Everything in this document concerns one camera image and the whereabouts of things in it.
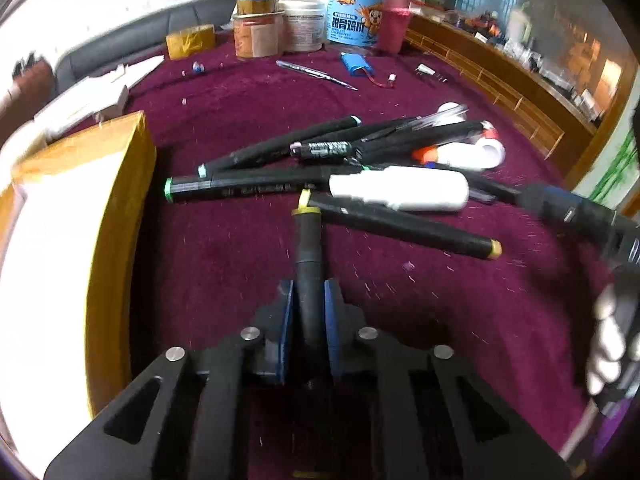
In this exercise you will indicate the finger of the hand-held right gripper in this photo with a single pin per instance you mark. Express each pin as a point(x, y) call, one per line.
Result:
point(565, 205)

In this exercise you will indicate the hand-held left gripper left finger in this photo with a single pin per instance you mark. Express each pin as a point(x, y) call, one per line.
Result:
point(286, 330)

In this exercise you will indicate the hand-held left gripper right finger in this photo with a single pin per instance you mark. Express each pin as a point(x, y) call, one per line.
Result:
point(332, 330)

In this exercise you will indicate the black marker yellow cap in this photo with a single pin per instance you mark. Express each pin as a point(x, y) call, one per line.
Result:
point(307, 270)

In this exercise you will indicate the thin black pen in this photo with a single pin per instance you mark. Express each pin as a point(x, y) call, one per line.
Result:
point(492, 191)

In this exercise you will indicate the white bottle red label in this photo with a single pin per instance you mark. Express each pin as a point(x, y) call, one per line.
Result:
point(465, 157)

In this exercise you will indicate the black marker pale yellow ends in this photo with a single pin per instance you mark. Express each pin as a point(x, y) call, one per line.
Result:
point(400, 225)

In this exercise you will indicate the black marker red cap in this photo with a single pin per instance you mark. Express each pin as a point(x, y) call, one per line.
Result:
point(450, 132)

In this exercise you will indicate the black marker green cap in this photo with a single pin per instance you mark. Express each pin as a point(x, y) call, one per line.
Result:
point(250, 187)

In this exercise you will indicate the white bottle green label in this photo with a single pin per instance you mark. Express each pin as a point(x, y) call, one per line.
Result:
point(415, 190)

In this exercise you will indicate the clear barrel black pen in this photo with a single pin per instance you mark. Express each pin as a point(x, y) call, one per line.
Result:
point(440, 117)

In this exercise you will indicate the black marker pink cap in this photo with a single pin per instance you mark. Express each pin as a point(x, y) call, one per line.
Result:
point(325, 150)

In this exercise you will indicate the black marker teal cap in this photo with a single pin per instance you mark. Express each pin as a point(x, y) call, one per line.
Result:
point(280, 145)

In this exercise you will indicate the yellow cardboard box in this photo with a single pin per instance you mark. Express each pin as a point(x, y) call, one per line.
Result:
point(117, 240)

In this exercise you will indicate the person's right hand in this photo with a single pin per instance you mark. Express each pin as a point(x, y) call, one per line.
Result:
point(607, 340)

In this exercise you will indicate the maroon tablecloth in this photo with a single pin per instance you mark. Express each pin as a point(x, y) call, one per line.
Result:
point(225, 270)

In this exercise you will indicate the wooden sideboard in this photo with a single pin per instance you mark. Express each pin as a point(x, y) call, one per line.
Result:
point(500, 75)

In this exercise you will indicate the pink mesh covered bottle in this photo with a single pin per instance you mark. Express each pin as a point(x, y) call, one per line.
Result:
point(397, 20)

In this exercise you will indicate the blue battery pack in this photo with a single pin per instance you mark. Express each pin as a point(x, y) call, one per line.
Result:
point(357, 65)

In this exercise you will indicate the small blue white bead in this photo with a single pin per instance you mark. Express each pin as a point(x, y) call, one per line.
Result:
point(198, 67)

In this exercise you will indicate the large plastic jar blue label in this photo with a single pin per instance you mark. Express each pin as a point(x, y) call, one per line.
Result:
point(360, 15)

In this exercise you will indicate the brown jar paper label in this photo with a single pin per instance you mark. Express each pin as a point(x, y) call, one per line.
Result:
point(255, 35)

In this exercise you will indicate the yellow taped packet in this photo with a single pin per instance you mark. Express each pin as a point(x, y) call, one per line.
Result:
point(190, 42)

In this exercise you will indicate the white plastic jar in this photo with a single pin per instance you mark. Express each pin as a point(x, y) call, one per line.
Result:
point(302, 25)

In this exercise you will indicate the white paper cartons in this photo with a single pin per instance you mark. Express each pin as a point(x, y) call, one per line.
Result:
point(85, 100)

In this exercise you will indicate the dark grey sofa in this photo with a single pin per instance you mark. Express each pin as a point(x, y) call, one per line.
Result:
point(125, 45)

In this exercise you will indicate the brown armchair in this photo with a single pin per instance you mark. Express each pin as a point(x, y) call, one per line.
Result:
point(32, 82)

